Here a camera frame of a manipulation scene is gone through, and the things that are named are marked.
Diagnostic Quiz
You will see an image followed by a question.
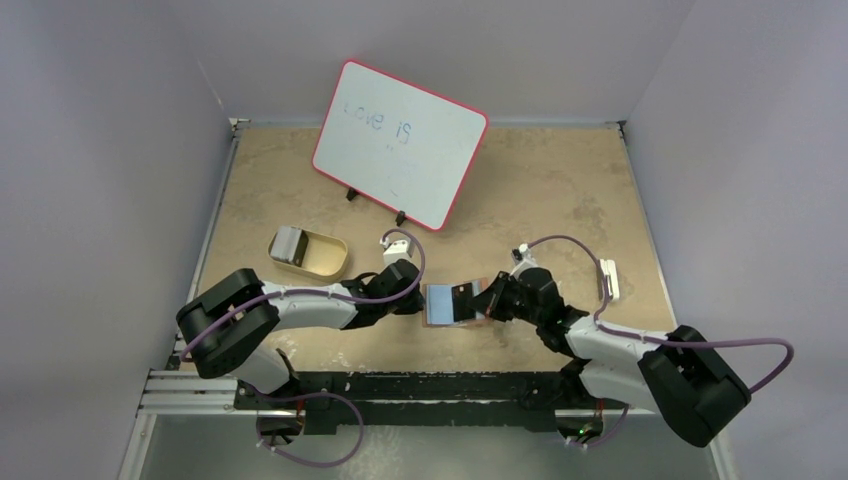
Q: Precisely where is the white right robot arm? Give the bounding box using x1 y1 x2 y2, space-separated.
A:
468 267 752 447

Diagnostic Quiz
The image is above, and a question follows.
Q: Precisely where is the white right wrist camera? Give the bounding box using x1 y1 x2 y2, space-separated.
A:
510 243 539 278

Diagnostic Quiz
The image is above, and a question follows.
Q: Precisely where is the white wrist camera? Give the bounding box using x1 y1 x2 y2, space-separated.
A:
381 239 415 267
510 243 539 278

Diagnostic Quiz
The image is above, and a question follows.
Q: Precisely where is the cream oval tray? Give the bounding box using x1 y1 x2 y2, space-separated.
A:
267 228 350 283

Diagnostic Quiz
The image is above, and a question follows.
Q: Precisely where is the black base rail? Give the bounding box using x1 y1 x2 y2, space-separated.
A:
234 367 624 437

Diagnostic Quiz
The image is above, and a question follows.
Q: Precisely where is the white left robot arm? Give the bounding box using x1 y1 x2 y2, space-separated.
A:
176 259 423 409

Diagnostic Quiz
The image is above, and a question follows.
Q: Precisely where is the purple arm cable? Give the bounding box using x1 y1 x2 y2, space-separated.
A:
178 228 427 362
526 235 795 395

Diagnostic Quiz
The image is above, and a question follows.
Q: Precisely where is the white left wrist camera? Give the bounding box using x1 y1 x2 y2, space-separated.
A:
381 239 415 267

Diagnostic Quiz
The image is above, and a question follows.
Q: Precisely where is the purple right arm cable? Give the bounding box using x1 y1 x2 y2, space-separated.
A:
526 235 795 395

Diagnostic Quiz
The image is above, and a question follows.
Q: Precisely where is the dark credit card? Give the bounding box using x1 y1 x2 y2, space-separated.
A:
451 279 485 323

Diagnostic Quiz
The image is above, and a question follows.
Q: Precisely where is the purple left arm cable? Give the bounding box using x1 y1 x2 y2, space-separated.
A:
178 228 427 362

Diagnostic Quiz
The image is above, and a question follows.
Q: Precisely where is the pink framed whiteboard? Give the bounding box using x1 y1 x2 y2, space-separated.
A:
312 60 489 231

